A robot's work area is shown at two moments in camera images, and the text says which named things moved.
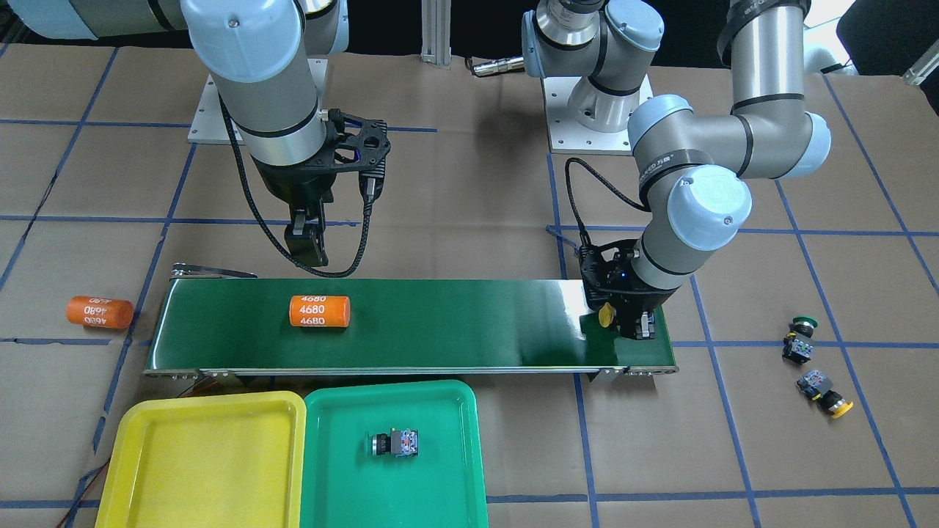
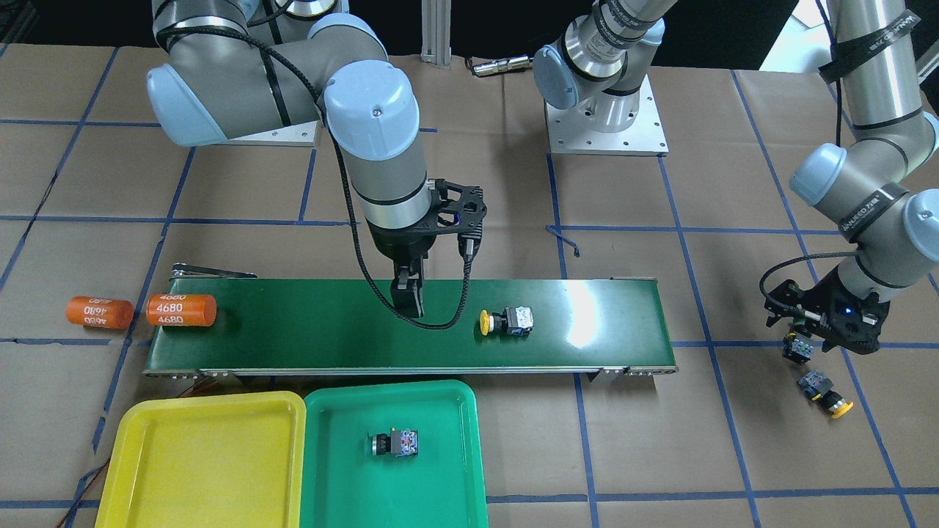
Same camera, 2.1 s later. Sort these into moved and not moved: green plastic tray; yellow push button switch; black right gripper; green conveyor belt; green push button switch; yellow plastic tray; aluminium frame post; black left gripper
Moved: black right gripper; black left gripper
Not moved: green push button switch; green conveyor belt; green plastic tray; yellow push button switch; aluminium frame post; yellow plastic tray
